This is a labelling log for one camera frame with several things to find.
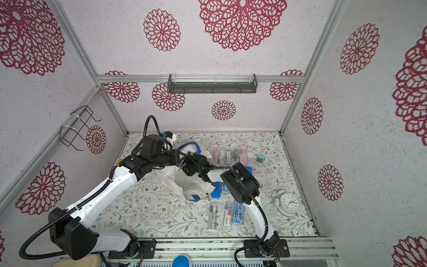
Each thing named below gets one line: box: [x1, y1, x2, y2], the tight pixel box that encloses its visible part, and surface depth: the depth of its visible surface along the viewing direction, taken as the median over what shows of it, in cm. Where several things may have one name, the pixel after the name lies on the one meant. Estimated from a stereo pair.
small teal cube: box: [256, 154, 266, 163], surface depth 108 cm
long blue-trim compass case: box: [232, 199, 246, 226], surface depth 85 cm
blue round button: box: [172, 254, 191, 267], surface depth 71 cm
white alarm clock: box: [271, 189, 301, 217], surface depth 85 cm
